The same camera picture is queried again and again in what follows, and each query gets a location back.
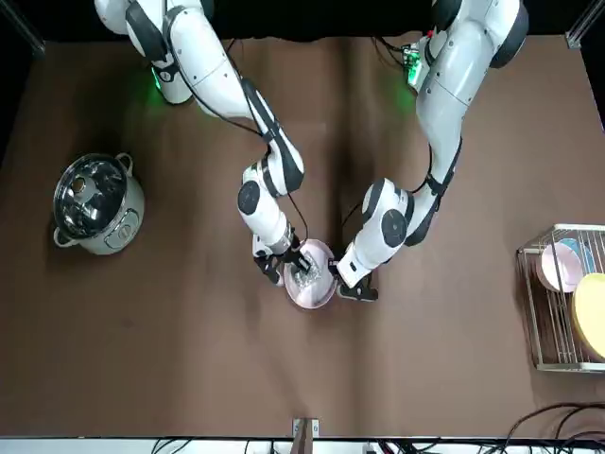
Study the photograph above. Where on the yellow plate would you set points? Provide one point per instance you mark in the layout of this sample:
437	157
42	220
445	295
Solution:
591	317

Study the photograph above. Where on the aluminium frame profile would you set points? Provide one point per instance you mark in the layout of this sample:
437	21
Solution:
33	40
575	35

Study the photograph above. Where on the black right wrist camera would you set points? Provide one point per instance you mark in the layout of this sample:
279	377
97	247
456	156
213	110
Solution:
269	272

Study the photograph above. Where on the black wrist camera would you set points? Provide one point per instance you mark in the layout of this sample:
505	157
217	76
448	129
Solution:
359	293
269	272

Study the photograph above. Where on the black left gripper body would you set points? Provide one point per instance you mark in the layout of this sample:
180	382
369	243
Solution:
334	269

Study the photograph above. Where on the pink plate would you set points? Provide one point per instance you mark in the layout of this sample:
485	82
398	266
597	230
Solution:
312	299

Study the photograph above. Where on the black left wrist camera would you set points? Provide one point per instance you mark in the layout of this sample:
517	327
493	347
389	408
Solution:
359	293

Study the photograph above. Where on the steel pot with glass lid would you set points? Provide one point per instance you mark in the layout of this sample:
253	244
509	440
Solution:
104	222

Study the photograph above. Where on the silver aluminium post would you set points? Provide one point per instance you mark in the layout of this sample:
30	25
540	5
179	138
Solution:
305	435

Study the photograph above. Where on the pink bowl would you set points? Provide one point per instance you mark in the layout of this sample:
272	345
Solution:
558	269

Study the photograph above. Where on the blue bowl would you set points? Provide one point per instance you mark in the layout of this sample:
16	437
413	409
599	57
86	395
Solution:
569	245

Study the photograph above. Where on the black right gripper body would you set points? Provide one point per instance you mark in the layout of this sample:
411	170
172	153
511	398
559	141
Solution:
290	252

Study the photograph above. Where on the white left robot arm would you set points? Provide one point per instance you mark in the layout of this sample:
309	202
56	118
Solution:
449	71

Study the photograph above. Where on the silver mesh sponge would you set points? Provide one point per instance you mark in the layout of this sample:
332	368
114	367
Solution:
316	280

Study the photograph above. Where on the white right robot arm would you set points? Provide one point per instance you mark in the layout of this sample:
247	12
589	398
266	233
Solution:
203	61

